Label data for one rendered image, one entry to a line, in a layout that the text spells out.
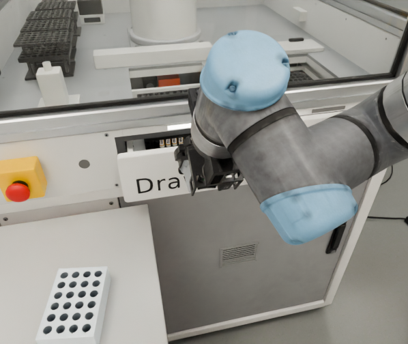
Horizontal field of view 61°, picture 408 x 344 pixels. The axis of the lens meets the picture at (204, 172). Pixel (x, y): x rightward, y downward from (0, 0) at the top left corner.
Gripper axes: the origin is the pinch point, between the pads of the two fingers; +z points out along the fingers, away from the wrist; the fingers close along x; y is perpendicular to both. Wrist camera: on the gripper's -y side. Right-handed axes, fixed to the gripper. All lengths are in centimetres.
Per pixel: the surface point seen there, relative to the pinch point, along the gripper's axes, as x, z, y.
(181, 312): -4, 64, 29
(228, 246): 10.9, 40.1, 12.7
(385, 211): 112, 108, 6
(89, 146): -19.7, 6.3, -9.2
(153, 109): -6.4, 0.7, -12.8
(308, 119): 26.1, 4.4, -8.5
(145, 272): -12.2, 7.4, 16.4
